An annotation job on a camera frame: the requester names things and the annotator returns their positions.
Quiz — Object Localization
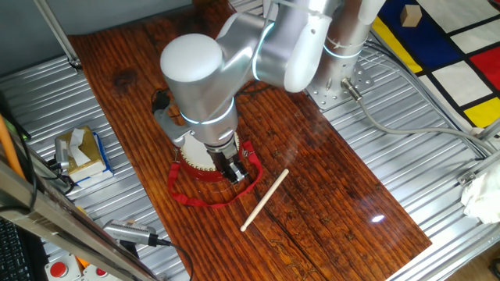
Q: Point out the aluminium frame beam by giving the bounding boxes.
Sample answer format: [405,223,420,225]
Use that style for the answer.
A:
[0,158,161,281]

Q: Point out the grey box large red button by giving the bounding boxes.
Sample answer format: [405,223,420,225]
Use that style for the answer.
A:
[44,252,84,281]

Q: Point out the crumpled white cloth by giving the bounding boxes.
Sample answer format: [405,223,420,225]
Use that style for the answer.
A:
[459,165,500,226]

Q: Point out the glossy wood grain board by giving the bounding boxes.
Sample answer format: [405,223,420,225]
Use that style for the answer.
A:
[66,0,433,281]

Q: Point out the red drum with white skin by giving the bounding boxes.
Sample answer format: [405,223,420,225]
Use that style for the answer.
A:
[173,130,243,183]

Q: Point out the black keyboard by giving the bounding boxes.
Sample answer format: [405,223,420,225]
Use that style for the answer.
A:
[0,217,36,281]

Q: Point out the silver camera with cable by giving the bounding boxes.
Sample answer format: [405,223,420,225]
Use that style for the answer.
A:
[102,219,159,247]

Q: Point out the orange tube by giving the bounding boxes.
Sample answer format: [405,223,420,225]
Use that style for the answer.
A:
[0,114,27,181]

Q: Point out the wrist camera with grey bracket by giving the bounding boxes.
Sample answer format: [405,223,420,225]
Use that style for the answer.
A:
[151,89,195,148]

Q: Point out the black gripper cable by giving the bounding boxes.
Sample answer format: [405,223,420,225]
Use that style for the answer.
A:
[233,82,275,98]

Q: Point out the slanted metal pole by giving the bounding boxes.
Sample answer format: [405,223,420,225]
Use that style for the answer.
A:
[33,0,84,71]

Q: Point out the colour block patterned cloth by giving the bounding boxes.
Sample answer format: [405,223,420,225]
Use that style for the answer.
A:
[370,0,500,130]

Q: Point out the small silver camera on stand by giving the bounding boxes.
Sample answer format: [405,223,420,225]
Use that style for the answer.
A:
[53,137,71,172]

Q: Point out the pale wooden drumstick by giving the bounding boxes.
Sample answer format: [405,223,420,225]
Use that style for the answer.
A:
[239,168,291,233]

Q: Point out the black camera cable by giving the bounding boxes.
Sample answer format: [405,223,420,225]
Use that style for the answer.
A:
[150,233,195,281]

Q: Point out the large wooden cube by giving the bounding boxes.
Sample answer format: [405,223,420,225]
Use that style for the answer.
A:
[399,4,423,28]

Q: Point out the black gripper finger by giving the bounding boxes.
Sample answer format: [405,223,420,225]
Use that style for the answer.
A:
[229,155,250,183]
[212,158,238,184]

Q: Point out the small aluminium corner bracket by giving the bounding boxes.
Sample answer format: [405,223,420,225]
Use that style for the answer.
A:
[455,170,477,187]

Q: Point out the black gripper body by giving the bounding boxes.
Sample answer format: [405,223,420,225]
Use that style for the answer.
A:
[205,143,240,165]

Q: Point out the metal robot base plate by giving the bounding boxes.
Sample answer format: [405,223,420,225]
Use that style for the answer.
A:
[304,62,375,110]

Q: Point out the grey box small red button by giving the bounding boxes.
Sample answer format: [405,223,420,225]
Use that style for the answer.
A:
[80,264,118,281]

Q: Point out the black cable by beam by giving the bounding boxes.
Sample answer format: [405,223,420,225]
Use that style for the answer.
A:
[0,91,40,214]

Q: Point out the red drum strap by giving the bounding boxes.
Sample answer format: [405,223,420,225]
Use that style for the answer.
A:
[166,140,265,209]

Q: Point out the grey cable with metal plug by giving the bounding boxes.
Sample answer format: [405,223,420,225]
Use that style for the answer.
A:
[340,76,499,155]

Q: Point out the gold tissue box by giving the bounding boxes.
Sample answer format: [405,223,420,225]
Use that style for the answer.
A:
[54,125,107,183]

